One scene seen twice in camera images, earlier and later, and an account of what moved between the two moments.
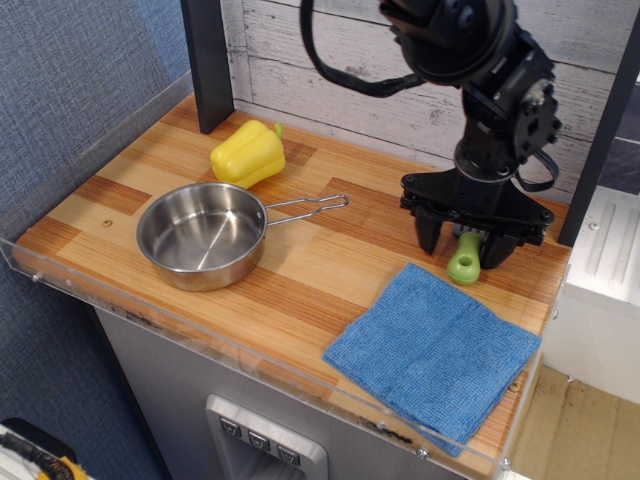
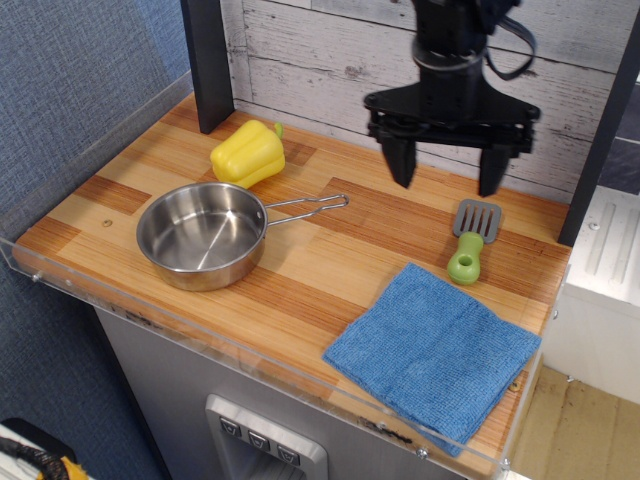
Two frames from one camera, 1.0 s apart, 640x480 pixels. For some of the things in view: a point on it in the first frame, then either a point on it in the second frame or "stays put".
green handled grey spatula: x=464 y=267 stays put
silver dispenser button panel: x=250 y=446 stays put
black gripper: x=510 y=218 -> x=451 y=102
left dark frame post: x=209 y=60 stays put
